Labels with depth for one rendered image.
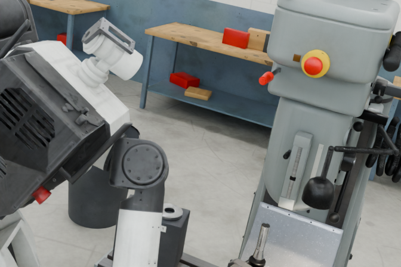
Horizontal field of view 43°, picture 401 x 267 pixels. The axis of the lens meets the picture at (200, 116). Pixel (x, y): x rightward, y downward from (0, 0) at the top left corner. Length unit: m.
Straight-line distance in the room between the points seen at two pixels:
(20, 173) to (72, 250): 2.39
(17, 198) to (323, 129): 0.75
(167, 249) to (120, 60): 0.85
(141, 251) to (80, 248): 2.34
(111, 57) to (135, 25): 5.38
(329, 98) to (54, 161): 0.67
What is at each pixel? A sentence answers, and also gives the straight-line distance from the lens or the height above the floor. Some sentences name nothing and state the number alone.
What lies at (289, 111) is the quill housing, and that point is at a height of 1.59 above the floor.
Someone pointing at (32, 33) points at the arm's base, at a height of 1.73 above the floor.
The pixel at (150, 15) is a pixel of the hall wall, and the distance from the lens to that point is 6.32.
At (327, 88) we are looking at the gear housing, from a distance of 1.27.
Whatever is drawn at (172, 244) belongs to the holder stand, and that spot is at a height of 1.02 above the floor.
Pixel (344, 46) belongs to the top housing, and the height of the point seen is 1.81.
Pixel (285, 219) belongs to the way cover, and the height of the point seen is 1.04.
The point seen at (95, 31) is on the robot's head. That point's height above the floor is 1.78.
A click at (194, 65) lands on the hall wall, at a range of 6.15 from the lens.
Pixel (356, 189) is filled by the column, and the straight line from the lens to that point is 1.89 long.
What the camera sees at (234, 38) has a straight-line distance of 5.31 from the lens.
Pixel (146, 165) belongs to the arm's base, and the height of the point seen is 1.55.
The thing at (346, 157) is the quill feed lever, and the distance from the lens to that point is 1.47.
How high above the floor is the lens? 2.01
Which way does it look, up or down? 21 degrees down
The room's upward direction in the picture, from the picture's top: 10 degrees clockwise
